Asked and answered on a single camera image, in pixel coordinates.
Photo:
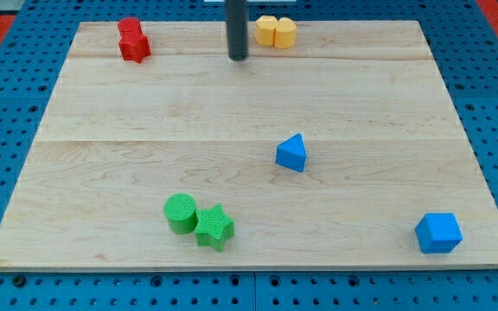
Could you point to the blue triangle block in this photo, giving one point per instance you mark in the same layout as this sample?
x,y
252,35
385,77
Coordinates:
x,y
291,153

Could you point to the green star block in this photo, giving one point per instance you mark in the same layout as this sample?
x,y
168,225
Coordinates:
x,y
213,228

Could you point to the green cylinder block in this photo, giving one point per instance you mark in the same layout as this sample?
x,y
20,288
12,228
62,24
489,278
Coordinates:
x,y
180,213

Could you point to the wooden board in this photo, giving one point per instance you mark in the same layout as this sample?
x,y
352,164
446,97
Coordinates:
x,y
383,140

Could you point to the yellow heart block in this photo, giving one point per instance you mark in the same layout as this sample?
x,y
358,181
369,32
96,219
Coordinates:
x,y
285,33

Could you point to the yellow hexagon block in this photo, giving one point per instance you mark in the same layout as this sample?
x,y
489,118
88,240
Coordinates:
x,y
265,27

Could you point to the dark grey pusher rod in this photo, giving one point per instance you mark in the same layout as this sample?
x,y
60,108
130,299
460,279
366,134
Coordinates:
x,y
236,16

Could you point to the red star block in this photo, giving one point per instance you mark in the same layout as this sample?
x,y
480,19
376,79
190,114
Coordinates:
x,y
134,47

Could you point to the red cylinder block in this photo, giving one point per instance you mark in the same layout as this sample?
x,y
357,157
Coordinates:
x,y
129,26

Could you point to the blue cube block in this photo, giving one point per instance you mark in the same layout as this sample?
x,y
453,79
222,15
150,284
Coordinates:
x,y
438,233

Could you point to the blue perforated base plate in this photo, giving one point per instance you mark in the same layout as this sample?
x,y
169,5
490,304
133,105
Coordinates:
x,y
465,47

